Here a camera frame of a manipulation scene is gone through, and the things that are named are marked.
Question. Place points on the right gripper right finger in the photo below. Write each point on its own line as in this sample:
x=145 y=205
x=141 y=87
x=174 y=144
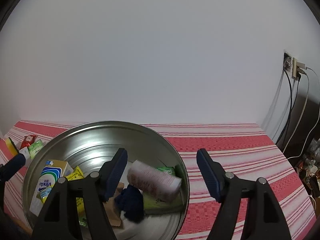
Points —
x=264 y=218

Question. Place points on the red white striped bedspread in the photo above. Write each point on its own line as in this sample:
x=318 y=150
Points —
x=243 y=149

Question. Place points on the white Vinda tissue pack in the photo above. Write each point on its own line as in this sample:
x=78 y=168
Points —
x=52 y=171

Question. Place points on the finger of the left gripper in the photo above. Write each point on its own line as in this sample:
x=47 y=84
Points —
x=12 y=167

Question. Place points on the white red tissue pack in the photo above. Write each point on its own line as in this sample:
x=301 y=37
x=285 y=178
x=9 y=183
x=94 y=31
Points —
x=159 y=184

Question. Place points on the green tissue pack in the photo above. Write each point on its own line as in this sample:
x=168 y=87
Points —
x=157 y=206
x=35 y=148

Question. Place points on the red snack packet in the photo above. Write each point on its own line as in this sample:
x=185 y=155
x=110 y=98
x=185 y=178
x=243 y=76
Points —
x=28 y=141

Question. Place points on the yellow snack packet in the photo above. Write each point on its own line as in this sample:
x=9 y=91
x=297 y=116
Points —
x=75 y=175

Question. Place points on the beige snack packet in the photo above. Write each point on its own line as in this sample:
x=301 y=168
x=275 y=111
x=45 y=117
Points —
x=111 y=209

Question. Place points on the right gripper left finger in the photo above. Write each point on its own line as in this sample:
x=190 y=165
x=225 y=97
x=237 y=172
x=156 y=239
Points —
x=58 y=218

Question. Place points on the round metal tin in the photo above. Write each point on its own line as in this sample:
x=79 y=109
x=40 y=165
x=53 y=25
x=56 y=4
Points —
x=90 y=145

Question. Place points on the grey white tissue pack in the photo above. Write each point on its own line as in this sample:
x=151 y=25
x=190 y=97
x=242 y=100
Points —
x=25 y=151

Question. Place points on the wall socket with plugs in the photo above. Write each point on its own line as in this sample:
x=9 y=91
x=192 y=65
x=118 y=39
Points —
x=293 y=67

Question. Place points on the blue knitted ball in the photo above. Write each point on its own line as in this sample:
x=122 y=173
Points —
x=130 y=201

